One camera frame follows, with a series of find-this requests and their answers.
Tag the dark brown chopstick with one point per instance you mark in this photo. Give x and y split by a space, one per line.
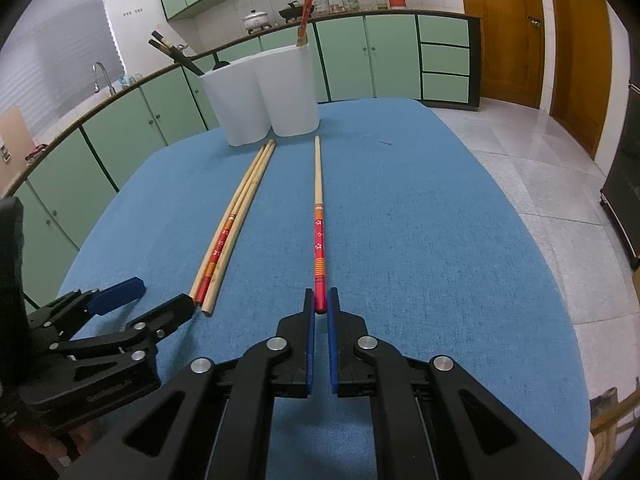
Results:
181 54

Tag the person's left hand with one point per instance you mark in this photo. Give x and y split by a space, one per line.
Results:
50 447

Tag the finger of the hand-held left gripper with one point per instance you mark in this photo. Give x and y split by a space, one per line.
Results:
120 292
165 312

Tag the green base cabinets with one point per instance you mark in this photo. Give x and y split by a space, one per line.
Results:
390 55

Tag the metal sink faucet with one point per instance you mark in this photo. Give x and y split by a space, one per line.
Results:
102 75

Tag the white cooking pot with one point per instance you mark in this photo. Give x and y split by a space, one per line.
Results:
256 20

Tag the wooden board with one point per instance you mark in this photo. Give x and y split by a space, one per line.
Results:
15 132

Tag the bottles by sink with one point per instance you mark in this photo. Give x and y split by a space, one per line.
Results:
130 80

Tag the dark blue chopstick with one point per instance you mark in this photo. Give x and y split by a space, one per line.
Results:
172 58

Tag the black chopstick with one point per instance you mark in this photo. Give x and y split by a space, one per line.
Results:
175 51

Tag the wooden stool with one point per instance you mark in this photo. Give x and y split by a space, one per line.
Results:
607 420

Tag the black glass-front cabinet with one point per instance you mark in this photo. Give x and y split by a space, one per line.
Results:
625 185

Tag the black plastic spoon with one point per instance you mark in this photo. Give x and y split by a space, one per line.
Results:
221 65

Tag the plain wooden door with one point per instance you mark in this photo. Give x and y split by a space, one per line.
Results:
580 60

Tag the blue table mat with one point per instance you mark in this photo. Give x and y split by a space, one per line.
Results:
425 260

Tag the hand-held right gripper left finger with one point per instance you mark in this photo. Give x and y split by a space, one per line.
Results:
310 350

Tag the grey window blind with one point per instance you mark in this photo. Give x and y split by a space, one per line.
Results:
65 45

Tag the black wok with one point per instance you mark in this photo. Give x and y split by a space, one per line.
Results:
292 11

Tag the white two-compartment utensil holder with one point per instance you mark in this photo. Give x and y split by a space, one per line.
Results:
290 95

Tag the glass jars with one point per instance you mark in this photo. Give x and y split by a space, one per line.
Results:
351 3

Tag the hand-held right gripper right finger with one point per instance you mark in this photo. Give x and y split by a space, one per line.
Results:
332 350

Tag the wall hooks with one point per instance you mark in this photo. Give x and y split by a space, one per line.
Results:
133 11

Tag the plain wooden chopstick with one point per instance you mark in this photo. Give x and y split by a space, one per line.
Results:
234 240

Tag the red cloth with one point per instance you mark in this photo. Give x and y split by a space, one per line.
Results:
37 150

